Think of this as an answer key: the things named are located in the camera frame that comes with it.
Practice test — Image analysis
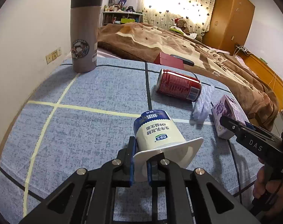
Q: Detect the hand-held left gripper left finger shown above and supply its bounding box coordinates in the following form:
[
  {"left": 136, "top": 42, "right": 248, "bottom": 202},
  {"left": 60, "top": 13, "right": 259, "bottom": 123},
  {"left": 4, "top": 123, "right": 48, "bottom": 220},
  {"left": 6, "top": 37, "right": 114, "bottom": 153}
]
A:
[{"left": 19, "top": 135, "right": 137, "bottom": 224}]

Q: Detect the grey thermos tumbler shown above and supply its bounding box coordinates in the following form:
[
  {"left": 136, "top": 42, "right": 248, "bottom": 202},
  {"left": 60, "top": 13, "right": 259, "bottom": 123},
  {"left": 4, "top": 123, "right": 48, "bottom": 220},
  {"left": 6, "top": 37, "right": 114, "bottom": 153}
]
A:
[{"left": 70, "top": 0, "right": 106, "bottom": 73}]

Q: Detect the red soda can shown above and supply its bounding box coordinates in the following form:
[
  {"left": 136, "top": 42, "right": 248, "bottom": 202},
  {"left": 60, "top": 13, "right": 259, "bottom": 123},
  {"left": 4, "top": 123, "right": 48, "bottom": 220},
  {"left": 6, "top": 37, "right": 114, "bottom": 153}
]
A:
[{"left": 156, "top": 69, "right": 202, "bottom": 102}]

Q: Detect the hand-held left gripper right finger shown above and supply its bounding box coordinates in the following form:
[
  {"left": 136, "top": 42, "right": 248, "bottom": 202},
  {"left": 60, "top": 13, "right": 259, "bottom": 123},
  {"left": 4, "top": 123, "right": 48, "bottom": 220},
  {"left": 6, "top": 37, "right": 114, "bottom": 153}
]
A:
[{"left": 146, "top": 159, "right": 261, "bottom": 224}]

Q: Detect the crumpled clear plastic bag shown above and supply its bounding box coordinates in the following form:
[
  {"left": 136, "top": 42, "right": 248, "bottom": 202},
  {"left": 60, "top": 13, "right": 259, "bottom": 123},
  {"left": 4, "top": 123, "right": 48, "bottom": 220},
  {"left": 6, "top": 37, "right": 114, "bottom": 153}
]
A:
[{"left": 191, "top": 85, "right": 217, "bottom": 122}]

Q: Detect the black remote control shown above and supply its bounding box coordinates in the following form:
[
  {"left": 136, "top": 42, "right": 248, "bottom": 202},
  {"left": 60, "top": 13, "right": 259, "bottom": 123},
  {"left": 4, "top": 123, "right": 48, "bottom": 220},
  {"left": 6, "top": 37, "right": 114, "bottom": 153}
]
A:
[{"left": 170, "top": 54, "right": 195, "bottom": 66}]

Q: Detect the brown patterned blanket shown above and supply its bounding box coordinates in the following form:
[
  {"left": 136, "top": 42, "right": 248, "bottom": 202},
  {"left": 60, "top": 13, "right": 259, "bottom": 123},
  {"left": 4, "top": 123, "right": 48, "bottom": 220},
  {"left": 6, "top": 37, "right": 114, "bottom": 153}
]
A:
[{"left": 97, "top": 22, "right": 279, "bottom": 131}]

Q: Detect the white power strip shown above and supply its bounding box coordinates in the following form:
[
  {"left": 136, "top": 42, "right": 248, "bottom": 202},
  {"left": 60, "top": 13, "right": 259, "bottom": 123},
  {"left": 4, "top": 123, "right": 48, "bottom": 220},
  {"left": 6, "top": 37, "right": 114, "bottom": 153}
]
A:
[{"left": 236, "top": 45, "right": 249, "bottom": 55}]

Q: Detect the person's right hand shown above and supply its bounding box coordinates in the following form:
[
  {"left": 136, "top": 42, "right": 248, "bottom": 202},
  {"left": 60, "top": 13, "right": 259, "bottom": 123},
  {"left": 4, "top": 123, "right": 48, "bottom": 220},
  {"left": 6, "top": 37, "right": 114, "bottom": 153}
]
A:
[{"left": 252, "top": 158, "right": 280, "bottom": 203}]

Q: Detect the dark red box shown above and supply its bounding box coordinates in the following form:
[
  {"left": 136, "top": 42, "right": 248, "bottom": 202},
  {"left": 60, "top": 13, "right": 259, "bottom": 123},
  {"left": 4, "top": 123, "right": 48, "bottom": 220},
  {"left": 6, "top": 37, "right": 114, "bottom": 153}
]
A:
[{"left": 153, "top": 52, "right": 184, "bottom": 70}]

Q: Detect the purple drink carton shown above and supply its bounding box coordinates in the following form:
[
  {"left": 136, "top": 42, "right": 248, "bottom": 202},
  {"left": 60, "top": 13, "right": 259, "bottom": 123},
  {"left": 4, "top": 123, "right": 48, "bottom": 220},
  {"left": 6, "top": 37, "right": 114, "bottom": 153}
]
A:
[{"left": 211, "top": 94, "right": 250, "bottom": 140}]

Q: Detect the wooden wardrobe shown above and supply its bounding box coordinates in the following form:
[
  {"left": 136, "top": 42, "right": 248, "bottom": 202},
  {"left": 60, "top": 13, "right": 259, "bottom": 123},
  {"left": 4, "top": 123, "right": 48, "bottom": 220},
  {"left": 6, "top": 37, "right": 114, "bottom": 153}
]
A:
[{"left": 202, "top": 0, "right": 255, "bottom": 52}]

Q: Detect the heart print curtain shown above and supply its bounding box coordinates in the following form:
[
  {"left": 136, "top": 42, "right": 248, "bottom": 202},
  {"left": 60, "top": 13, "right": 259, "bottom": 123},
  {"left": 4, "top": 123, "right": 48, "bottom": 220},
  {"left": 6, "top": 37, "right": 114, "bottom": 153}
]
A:
[{"left": 141, "top": 0, "right": 218, "bottom": 34}]

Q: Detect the wooden headboard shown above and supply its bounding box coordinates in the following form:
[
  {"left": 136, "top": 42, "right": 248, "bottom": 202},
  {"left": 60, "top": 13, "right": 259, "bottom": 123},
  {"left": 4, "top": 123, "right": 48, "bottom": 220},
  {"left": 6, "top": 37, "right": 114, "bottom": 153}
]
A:
[{"left": 235, "top": 51, "right": 283, "bottom": 103}]

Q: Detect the white and blue yogurt cup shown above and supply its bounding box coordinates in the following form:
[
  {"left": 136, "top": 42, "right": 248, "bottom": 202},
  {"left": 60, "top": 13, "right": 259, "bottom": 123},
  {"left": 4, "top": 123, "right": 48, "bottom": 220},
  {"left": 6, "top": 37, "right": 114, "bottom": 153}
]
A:
[{"left": 133, "top": 109, "right": 204, "bottom": 183}]

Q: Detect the pink bed sheet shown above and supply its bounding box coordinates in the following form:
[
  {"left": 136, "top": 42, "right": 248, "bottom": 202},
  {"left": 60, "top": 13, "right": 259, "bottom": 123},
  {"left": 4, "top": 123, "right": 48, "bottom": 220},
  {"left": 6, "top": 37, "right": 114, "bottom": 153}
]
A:
[{"left": 95, "top": 47, "right": 125, "bottom": 60}]

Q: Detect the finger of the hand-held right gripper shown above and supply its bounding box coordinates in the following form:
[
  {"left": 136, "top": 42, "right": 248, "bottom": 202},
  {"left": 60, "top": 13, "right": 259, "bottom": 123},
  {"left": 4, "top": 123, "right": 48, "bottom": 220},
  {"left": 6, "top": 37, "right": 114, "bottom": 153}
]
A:
[
  {"left": 244, "top": 121, "right": 281, "bottom": 141},
  {"left": 220, "top": 115, "right": 247, "bottom": 139}
]

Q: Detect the beige wall socket strip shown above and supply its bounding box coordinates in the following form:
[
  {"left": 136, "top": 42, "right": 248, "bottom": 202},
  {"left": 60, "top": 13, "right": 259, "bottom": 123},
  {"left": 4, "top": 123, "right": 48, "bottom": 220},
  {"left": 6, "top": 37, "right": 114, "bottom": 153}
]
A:
[{"left": 46, "top": 47, "right": 62, "bottom": 64}]

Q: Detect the brown teddy bear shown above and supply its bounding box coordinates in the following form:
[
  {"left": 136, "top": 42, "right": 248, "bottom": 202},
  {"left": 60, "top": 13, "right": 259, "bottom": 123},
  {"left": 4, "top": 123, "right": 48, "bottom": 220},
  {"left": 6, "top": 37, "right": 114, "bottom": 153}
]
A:
[{"left": 174, "top": 17, "right": 190, "bottom": 33}]

